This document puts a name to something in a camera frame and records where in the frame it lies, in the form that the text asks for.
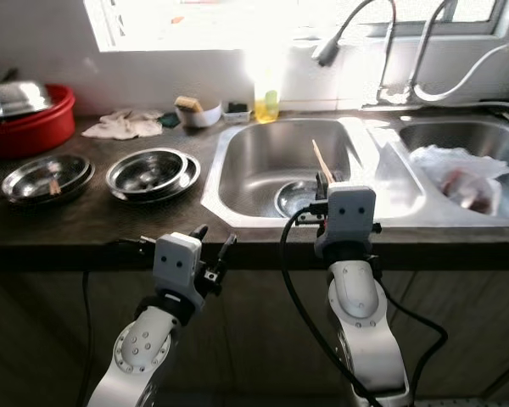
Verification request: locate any yellow dish soap bottle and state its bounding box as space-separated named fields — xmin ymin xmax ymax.
xmin=250 ymin=49 xmax=283 ymax=125

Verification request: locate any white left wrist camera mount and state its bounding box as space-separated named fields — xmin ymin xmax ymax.
xmin=153 ymin=232 xmax=204 ymax=294

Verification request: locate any white framed window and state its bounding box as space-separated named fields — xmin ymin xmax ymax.
xmin=82 ymin=0 xmax=509 ymax=53

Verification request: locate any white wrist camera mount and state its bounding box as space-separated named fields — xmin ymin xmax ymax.
xmin=153 ymin=232 xmax=204 ymax=294
xmin=317 ymin=182 xmax=378 ymax=257

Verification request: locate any yellow green sponge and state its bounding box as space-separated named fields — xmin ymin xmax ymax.
xmin=175 ymin=95 xmax=205 ymax=114

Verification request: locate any white ceramic bowl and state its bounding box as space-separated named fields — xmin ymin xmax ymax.
xmin=176 ymin=100 xmax=224 ymax=130

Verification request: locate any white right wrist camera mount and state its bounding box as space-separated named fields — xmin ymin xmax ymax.
xmin=317 ymin=182 xmax=378 ymax=257

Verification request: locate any white plastic bag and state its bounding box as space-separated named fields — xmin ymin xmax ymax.
xmin=409 ymin=143 xmax=509 ymax=216

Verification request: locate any upturned stainless steel bowl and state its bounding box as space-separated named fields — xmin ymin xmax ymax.
xmin=0 ymin=80 xmax=54 ymax=121

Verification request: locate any small clear plastic container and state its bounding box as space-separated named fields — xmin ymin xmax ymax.
xmin=222 ymin=101 xmax=253 ymax=125

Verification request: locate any red plastic basin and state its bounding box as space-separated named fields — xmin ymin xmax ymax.
xmin=0 ymin=83 xmax=76 ymax=160

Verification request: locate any chrome gooseneck faucet with hose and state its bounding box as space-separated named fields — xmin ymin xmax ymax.
xmin=406 ymin=0 xmax=509 ymax=108

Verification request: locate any gooseneck faucet with sprayer head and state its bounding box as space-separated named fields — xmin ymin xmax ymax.
xmin=313 ymin=0 xmax=399 ymax=108

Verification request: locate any short black right arm cable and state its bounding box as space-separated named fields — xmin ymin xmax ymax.
xmin=377 ymin=278 xmax=450 ymax=401

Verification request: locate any crumpled white cloth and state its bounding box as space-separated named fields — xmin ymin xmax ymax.
xmin=81 ymin=109 xmax=165 ymax=142

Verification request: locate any dark wooden base cabinet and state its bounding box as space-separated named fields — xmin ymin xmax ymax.
xmin=0 ymin=268 xmax=509 ymax=407

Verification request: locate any double stainless steel sink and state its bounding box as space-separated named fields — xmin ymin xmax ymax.
xmin=200 ymin=115 xmax=509 ymax=231

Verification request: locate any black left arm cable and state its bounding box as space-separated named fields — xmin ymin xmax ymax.
xmin=79 ymin=237 xmax=159 ymax=378

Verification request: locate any small stainless steel bowl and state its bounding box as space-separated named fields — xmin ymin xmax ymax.
xmin=274 ymin=179 xmax=323 ymax=220

